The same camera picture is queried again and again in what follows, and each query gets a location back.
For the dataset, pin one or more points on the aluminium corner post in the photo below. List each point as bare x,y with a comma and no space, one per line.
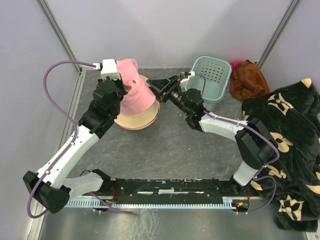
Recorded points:
48,14
288,14

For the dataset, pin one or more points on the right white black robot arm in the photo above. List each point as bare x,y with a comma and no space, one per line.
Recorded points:
255,143

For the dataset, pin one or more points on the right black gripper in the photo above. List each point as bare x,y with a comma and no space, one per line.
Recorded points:
161,85

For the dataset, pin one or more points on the red cloth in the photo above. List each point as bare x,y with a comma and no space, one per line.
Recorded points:
234,64

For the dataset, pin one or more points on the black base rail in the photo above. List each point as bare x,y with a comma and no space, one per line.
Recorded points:
171,191

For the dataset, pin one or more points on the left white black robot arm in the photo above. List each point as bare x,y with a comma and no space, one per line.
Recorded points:
50,185

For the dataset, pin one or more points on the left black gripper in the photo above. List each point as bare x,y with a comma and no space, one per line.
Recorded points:
120,82

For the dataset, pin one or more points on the beige pink hats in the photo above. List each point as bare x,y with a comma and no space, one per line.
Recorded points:
140,120

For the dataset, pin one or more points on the left aluminium corner post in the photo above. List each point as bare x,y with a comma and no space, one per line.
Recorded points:
48,14

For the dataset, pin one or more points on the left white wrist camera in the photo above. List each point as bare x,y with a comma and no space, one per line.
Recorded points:
108,69

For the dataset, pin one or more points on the black floral blanket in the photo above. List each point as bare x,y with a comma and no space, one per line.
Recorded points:
292,183

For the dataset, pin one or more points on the brown cloth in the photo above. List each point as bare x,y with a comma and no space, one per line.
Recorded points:
248,81

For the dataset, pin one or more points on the light blue cable duct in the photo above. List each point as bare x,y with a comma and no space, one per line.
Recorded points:
92,202

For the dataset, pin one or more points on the teal plastic basket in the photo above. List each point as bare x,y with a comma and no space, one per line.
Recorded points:
211,79

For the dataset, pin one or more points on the right aluminium corner post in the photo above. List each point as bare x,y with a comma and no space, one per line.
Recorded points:
288,14

